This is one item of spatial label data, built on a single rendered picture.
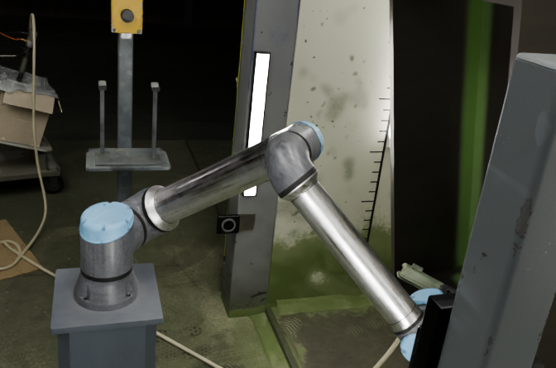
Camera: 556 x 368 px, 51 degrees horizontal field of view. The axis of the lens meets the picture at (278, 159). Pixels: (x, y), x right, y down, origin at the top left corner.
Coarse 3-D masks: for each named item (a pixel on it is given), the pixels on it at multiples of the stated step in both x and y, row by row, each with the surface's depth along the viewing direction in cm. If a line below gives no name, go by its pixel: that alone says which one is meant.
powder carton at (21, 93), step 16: (0, 80) 340; (16, 80) 376; (0, 96) 341; (16, 96) 341; (48, 96) 352; (0, 112) 343; (16, 112) 347; (48, 112) 351; (0, 128) 346; (16, 128) 351; (32, 128) 356; (32, 144) 359
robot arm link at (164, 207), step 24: (264, 144) 156; (312, 144) 150; (216, 168) 164; (240, 168) 159; (264, 168) 156; (144, 192) 178; (168, 192) 173; (192, 192) 168; (216, 192) 165; (240, 192) 165; (144, 216) 174; (168, 216) 174
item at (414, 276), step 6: (414, 264) 185; (402, 270) 184; (408, 270) 183; (414, 270) 184; (420, 270) 185; (402, 276) 184; (408, 276) 184; (414, 276) 183; (420, 276) 183; (426, 276) 185; (408, 282) 184; (414, 282) 184; (420, 282) 184; (426, 282) 183; (432, 282) 184; (438, 282) 185; (420, 288) 184; (426, 288) 184; (432, 288) 184; (438, 288) 183
